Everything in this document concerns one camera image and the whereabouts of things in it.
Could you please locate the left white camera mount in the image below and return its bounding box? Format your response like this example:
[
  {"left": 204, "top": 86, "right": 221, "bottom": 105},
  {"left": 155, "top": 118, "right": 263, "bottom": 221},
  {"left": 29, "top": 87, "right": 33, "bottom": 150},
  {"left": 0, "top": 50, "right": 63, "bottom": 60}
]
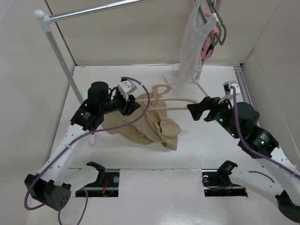
[{"left": 118, "top": 80, "right": 137, "bottom": 101}]

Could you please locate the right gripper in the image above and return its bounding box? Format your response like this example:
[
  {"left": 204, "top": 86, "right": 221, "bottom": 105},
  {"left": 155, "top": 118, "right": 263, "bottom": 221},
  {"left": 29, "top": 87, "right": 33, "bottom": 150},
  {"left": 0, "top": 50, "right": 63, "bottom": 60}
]
[{"left": 186, "top": 93, "right": 240, "bottom": 138}]

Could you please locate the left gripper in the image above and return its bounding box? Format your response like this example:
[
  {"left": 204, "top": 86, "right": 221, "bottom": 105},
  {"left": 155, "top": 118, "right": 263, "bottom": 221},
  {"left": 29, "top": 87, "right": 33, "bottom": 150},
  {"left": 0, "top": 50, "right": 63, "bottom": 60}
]
[{"left": 100, "top": 89, "right": 140, "bottom": 116}]

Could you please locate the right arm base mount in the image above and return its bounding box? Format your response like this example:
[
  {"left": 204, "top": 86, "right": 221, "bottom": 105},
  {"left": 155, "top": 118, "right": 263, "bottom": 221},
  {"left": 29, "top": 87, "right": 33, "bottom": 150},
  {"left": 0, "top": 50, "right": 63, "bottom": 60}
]
[{"left": 202, "top": 169, "right": 248, "bottom": 197}]

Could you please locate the pink patterned garment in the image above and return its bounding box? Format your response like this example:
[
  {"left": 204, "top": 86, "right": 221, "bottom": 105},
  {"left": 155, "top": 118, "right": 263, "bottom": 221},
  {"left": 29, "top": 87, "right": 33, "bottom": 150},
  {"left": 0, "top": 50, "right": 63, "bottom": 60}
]
[{"left": 199, "top": 7, "right": 218, "bottom": 65}]

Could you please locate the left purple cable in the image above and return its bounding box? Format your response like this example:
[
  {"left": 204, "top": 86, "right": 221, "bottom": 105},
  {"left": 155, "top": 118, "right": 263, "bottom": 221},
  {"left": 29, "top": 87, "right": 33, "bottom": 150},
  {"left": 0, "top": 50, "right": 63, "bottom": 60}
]
[{"left": 24, "top": 76, "right": 151, "bottom": 225}]

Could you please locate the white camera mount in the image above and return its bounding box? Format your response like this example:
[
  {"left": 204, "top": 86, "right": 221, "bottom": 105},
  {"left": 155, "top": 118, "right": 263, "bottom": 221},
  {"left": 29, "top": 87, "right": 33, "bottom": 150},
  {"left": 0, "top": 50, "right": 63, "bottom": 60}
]
[
  {"left": 222, "top": 81, "right": 241, "bottom": 100},
  {"left": 118, "top": 80, "right": 137, "bottom": 101}
]

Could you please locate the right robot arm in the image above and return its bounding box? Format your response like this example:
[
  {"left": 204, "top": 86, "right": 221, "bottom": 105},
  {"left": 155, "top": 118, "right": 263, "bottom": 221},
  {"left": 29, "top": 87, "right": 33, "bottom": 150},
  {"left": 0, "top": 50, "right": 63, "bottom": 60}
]
[{"left": 187, "top": 97, "right": 300, "bottom": 223}]

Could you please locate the white tank top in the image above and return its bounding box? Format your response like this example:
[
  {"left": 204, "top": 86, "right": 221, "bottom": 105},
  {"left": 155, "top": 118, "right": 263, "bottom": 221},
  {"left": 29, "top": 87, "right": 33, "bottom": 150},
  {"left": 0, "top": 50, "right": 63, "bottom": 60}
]
[{"left": 161, "top": 0, "right": 219, "bottom": 87}]

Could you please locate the beige t shirt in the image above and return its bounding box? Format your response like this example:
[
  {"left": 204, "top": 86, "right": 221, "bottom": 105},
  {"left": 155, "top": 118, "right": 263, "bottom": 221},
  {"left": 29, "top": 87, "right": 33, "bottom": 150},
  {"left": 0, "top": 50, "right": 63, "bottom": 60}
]
[{"left": 102, "top": 101, "right": 181, "bottom": 150}]

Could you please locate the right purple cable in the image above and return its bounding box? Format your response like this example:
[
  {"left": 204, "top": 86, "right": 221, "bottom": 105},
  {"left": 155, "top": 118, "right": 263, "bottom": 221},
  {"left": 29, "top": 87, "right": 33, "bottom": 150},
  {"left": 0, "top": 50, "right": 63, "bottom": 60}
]
[{"left": 231, "top": 85, "right": 300, "bottom": 178}]

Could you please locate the purple cable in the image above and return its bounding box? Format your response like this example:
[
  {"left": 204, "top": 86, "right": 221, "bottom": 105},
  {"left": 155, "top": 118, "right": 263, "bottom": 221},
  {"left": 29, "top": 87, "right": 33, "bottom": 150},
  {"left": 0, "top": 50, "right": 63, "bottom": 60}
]
[
  {"left": 24, "top": 76, "right": 151, "bottom": 225},
  {"left": 231, "top": 85, "right": 300, "bottom": 178}
]

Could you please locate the aluminium rail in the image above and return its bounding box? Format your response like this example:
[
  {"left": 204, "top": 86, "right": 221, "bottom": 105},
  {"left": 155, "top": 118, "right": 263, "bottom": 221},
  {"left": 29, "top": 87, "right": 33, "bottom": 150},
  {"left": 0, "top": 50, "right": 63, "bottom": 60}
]
[{"left": 233, "top": 66, "right": 265, "bottom": 142}]

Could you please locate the white clothes rack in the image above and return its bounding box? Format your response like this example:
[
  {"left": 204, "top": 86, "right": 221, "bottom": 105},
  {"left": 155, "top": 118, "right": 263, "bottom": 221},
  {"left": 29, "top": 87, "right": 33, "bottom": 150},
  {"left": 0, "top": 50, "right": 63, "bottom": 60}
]
[{"left": 34, "top": 0, "right": 225, "bottom": 146}]

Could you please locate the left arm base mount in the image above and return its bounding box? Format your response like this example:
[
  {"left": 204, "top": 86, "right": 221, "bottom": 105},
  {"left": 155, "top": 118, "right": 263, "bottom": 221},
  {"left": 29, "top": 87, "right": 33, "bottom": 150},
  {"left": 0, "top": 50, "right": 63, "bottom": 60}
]
[{"left": 84, "top": 169, "right": 120, "bottom": 198}]

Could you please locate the grey clothes hanger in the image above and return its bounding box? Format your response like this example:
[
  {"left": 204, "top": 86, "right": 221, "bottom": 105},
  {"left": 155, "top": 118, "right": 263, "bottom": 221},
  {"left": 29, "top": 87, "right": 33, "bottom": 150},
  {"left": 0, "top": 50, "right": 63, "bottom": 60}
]
[{"left": 206, "top": 0, "right": 227, "bottom": 46}]

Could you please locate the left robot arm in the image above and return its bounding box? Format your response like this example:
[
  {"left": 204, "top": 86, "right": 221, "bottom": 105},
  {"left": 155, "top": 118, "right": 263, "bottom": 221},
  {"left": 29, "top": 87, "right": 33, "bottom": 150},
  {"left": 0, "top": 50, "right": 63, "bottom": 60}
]
[{"left": 24, "top": 77, "right": 141, "bottom": 211}]

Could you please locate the wooden clothes hanger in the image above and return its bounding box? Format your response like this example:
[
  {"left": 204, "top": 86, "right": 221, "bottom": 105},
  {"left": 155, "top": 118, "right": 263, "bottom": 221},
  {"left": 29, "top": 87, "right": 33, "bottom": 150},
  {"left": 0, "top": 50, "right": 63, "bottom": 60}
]
[{"left": 148, "top": 83, "right": 198, "bottom": 111}]

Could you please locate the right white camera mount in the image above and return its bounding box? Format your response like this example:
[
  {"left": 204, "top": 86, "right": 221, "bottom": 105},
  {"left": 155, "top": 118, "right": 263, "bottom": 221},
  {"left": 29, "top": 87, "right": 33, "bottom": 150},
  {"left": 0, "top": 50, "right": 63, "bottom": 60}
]
[{"left": 222, "top": 81, "right": 241, "bottom": 100}]

